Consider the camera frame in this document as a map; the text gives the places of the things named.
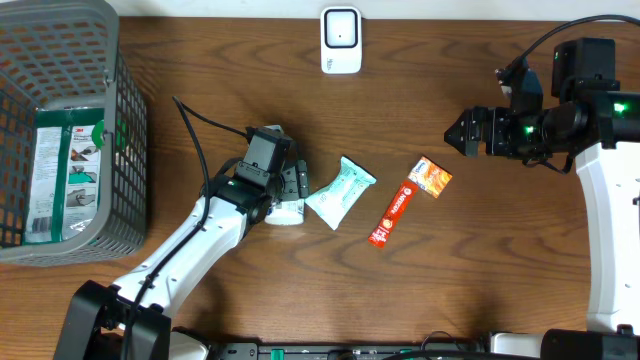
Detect green white instruction package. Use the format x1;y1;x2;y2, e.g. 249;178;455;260
23;108;104;245

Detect white plastic bottle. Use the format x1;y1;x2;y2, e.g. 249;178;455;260
264;199;305;226

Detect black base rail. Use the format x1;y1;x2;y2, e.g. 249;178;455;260
208;339;489;360

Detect right black cable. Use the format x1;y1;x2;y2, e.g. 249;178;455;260
504;13;640;76

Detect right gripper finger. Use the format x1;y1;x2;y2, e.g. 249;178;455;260
444;134;482;157
444;107;478;138

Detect white barcode scanner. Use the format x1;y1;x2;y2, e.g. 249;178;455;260
320;6;363;75

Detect black cable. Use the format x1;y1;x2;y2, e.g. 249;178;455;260
122;95;251;360
504;13;640;76

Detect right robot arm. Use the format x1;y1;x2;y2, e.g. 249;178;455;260
444;38;639;359

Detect teal wet wipes pack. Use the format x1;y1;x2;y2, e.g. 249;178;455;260
305;156;377;230

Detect orange white small packet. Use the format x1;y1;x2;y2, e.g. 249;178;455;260
408;156;452;198

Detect left black cable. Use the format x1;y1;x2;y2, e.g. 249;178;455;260
122;95;251;360

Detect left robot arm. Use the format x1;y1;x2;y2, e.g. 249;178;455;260
54;158;309;359

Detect green lid small jar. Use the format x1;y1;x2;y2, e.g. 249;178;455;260
91;120;105;150

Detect red Nescafe stick sachet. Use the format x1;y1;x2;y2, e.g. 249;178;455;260
368;180;419;248

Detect grey plastic mesh basket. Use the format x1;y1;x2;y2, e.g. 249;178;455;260
1;1;147;267

